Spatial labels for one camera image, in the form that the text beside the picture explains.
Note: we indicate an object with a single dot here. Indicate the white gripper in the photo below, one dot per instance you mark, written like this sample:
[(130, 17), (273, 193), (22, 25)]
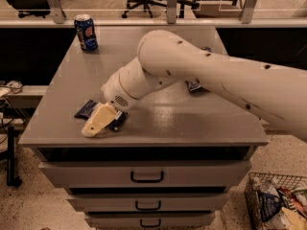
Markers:
[(114, 92)]

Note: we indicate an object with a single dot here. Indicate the blue rxbar blueberry bar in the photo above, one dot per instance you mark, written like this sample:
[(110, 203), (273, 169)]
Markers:
[(85, 112)]

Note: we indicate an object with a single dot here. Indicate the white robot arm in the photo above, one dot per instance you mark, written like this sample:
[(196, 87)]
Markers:
[(274, 93)]

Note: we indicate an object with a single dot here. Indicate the blue kettle chip bag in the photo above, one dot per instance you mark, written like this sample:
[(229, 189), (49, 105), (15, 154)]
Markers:
[(193, 86)]

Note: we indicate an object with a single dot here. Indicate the grey drawer cabinet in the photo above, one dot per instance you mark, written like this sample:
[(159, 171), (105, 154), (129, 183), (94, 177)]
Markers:
[(169, 125)]

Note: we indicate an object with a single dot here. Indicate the blue pepsi can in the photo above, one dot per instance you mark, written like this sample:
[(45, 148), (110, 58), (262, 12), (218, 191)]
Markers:
[(84, 26)]

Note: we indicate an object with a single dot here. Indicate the middle grey drawer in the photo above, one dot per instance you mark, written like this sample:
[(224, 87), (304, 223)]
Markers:
[(148, 202)]

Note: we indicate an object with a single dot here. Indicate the grey drawer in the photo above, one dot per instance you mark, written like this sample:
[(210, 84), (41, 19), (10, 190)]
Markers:
[(148, 202), (145, 174), (149, 220)]

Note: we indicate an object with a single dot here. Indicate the bottom grey drawer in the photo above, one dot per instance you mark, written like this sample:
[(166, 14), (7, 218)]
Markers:
[(149, 220)]

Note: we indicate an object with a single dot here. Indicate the black stand leg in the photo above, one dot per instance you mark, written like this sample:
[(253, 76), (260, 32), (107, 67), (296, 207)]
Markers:
[(12, 179)]

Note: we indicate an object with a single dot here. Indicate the top grey drawer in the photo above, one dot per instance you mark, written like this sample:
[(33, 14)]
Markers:
[(145, 174)]

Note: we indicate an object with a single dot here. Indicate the black office chair centre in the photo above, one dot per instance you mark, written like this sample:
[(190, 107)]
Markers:
[(174, 8)]

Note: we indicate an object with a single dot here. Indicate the snack bags in basket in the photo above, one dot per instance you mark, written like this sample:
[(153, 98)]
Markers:
[(280, 207)]

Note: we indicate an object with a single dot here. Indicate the wire basket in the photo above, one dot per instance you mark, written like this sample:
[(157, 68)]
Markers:
[(290, 182)]

